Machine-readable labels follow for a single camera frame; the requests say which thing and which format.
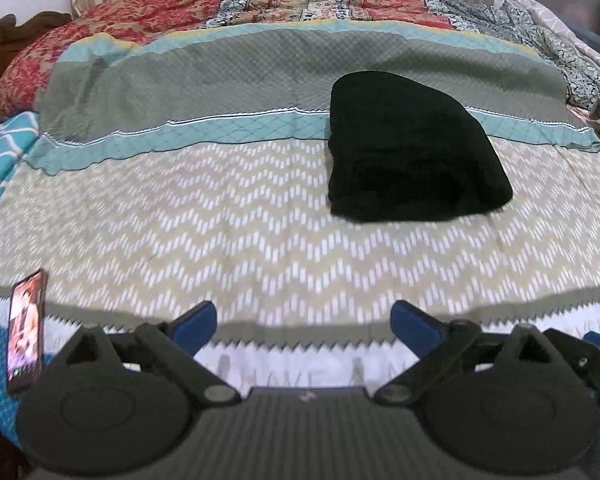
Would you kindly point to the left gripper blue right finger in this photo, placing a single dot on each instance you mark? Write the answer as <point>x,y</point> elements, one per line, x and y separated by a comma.
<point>416,329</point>

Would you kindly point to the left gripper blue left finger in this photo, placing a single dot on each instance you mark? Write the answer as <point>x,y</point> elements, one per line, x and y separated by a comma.
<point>195,328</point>

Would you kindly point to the black pants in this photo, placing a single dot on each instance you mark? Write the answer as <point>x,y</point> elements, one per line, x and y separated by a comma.
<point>402,151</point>

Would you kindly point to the patterned bedsheet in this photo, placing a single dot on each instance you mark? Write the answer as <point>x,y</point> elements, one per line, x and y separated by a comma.
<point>196,167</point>

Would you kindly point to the smartphone with lit screen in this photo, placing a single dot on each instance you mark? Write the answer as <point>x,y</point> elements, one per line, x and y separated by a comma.
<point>25,332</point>

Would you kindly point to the red floral blanket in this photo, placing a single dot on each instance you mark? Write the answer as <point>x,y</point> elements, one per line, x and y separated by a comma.
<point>141,21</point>

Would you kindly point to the black white patterned blanket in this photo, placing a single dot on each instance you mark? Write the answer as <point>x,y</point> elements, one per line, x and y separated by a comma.
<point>580,66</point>

